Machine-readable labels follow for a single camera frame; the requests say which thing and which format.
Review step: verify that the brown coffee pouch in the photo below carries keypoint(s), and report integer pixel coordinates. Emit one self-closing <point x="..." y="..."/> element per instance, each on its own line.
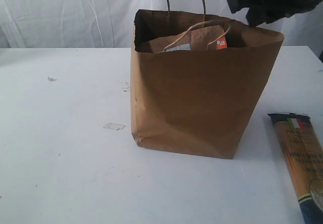
<point x="206" y="38"/>

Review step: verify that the spaghetti packet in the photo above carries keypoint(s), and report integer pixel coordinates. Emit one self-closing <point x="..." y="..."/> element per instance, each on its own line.
<point x="303" y="155"/>

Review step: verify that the brown paper bag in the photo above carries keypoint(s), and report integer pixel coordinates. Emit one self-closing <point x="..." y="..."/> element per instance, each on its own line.
<point x="197" y="102"/>

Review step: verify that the clear tape piece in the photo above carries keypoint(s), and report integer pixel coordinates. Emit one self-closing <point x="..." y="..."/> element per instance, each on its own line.
<point x="114" y="126"/>

